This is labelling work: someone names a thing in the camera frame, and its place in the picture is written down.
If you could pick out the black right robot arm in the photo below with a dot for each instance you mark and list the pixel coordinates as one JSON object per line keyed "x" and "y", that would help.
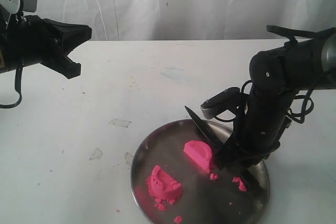
{"x": 277, "y": 76}

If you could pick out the pink sand crumb clump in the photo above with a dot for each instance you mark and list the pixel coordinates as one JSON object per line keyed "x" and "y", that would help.
{"x": 178, "y": 220}
{"x": 241, "y": 184}

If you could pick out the round steel plate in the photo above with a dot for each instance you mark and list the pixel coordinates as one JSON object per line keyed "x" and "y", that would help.
{"x": 203, "y": 200}

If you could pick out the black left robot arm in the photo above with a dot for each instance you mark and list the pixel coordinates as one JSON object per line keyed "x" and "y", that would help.
{"x": 29, "y": 40}

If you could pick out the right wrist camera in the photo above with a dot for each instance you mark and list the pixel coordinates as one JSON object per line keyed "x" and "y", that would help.
{"x": 231, "y": 99}

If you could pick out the black knife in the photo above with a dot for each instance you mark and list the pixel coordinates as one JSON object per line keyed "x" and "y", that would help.
{"x": 217, "y": 147}

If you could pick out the clear tape piece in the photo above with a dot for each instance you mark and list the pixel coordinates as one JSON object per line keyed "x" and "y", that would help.
{"x": 96, "y": 154}
{"x": 120, "y": 123}

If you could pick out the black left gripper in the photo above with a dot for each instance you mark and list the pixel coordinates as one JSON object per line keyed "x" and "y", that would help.
{"x": 29, "y": 40}

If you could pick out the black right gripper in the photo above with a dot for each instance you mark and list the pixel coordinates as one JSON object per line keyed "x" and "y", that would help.
{"x": 257, "y": 128}

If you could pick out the white backdrop curtain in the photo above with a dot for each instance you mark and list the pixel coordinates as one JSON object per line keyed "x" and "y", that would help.
{"x": 120, "y": 20}

